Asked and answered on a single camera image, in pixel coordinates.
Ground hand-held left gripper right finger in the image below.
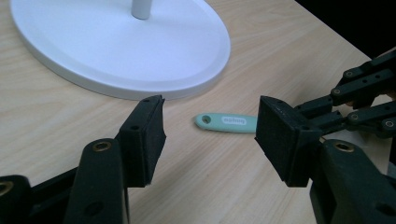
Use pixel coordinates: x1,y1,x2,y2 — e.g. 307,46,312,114
254,94,322,188

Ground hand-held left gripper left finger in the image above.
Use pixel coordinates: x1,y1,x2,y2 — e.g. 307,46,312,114
114,94,166,189

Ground white round stand base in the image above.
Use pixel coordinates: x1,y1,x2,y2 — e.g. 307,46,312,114
8,0,232,101

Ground green-handled spatula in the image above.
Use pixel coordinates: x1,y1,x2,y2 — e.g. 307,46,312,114
193,112,259,134

